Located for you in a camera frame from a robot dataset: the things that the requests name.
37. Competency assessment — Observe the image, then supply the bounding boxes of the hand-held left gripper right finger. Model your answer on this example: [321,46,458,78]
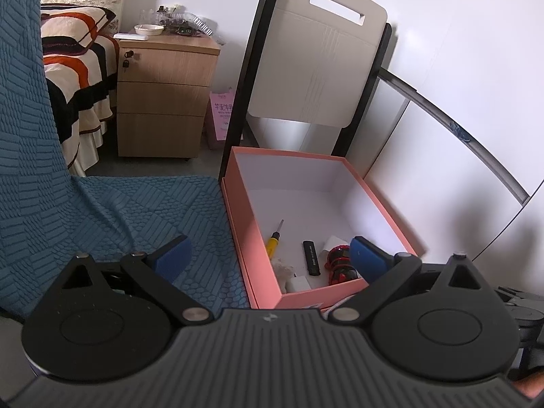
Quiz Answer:
[328,236,489,327]

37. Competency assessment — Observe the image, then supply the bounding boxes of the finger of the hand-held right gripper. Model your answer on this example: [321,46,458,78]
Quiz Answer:
[495,287,544,310]

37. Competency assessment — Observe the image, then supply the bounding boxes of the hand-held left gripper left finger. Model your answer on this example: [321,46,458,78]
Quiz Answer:
[57,235,214,327]

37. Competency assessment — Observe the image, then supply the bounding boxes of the red lion figurine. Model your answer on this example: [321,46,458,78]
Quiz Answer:
[323,244,370,286]

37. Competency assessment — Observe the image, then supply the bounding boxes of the black lighter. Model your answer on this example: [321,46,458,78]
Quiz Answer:
[303,240,321,276]

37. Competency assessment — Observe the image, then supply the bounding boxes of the pink cardboard box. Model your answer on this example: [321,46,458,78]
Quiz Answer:
[221,146,423,310]

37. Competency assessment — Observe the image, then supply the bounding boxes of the yellow screwdriver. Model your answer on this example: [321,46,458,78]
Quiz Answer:
[266,220,285,260]

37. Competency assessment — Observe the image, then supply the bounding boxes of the white fluffy toy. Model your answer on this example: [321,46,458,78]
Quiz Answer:
[272,257,297,285]

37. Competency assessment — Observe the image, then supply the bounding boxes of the pink paper bag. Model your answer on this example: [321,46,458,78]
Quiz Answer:
[207,88,235,150]

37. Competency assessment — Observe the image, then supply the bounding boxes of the wooden nightstand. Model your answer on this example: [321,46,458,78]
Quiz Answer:
[114,33,222,163]

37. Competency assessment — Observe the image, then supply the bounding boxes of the blue textured blanket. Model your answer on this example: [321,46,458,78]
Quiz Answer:
[0,0,251,319]

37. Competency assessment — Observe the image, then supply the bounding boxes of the orange black striped bedspread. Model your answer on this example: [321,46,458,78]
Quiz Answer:
[40,3,120,177]

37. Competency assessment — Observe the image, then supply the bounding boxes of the clear plastic containers clutter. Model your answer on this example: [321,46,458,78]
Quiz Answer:
[147,4,217,40]

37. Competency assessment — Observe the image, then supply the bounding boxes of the dark metal rail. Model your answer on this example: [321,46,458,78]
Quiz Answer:
[376,69,532,207]

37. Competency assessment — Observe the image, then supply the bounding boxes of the white folding chair black frame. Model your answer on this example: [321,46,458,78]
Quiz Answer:
[218,0,392,179]

